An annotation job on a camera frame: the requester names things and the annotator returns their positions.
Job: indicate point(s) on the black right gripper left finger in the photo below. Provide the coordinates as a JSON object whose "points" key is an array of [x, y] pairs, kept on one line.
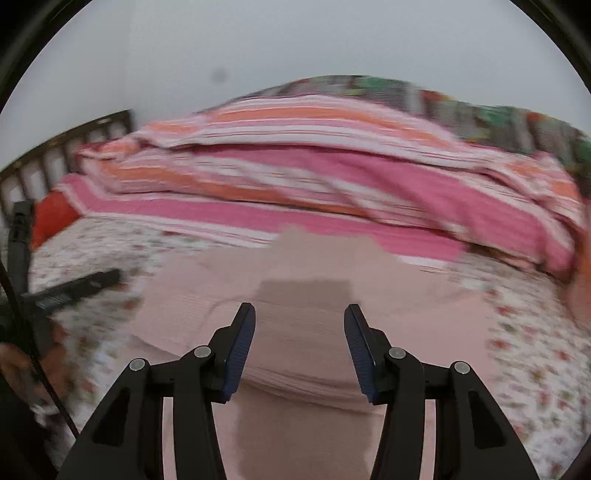
{"points": [[123, 437]]}

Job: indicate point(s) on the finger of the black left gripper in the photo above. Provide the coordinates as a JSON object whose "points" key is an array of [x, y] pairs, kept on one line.
{"points": [[19, 245], [58, 297]]}

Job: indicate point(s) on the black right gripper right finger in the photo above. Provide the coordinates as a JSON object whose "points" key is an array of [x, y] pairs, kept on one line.
{"points": [[473, 438]]}

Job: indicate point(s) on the dark floral patterned blanket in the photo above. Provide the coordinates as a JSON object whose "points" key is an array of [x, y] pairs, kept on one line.
{"points": [[508, 128]]}

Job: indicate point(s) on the person's left hand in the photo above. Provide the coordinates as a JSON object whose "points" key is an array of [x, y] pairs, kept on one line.
{"points": [[15, 365]]}

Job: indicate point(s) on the red pillow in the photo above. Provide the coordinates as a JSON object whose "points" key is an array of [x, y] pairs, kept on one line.
{"points": [[53, 214]]}

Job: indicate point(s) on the white floral bed sheet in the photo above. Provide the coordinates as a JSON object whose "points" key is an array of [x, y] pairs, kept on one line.
{"points": [[543, 359]]}

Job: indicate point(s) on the pink orange striped quilt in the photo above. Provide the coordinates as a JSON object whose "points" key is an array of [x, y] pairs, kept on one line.
{"points": [[240, 173]]}

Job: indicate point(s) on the pink knit sweater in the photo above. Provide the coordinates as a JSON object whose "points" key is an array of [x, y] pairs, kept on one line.
{"points": [[299, 412]]}

